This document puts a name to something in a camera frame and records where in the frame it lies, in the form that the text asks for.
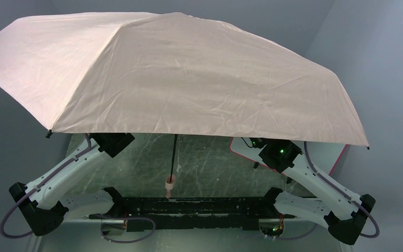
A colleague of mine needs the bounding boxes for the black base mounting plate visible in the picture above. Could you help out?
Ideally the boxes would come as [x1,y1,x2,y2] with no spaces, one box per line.
[104,187,282,232]

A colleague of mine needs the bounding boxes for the pink framed whiteboard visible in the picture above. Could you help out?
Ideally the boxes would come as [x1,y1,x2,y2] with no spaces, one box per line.
[229,138,347,175]

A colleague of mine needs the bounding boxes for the aluminium rail frame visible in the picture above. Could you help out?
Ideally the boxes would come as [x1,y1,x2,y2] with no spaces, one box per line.
[26,218,352,251]

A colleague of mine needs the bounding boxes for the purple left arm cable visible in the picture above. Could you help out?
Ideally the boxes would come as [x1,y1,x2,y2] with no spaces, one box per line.
[0,133,156,244]

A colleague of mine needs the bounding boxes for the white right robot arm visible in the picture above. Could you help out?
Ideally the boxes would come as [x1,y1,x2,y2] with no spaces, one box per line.
[251,138,380,245]

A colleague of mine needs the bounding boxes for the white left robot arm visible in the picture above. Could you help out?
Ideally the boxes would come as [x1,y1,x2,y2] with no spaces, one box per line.
[0,133,135,239]

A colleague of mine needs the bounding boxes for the pink and black folding umbrella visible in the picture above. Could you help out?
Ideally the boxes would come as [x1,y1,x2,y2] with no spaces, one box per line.
[0,12,370,201]

